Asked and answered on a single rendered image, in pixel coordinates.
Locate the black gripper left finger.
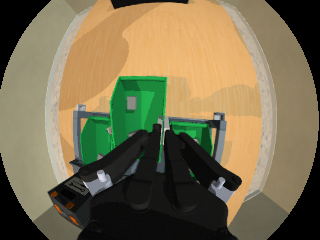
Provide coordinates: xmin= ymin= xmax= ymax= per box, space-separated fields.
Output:
xmin=78 ymin=115 xmax=163 ymax=210

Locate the black case with orange latches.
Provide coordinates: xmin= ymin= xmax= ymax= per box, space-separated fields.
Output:
xmin=47 ymin=172 xmax=93 ymax=230

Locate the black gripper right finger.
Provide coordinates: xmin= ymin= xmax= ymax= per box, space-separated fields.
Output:
xmin=163 ymin=116 xmax=242 ymax=212

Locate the green bin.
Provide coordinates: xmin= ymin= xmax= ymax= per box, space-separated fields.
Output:
xmin=169 ymin=121 xmax=213 ymax=156
xmin=110 ymin=76 xmax=167 ymax=163
xmin=80 ymin=116 xmax=114 ymax=165

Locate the grey metal shelf rack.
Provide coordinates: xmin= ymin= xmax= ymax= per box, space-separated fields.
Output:
xmin=69 ymin=104 xmax=227 ymax=181

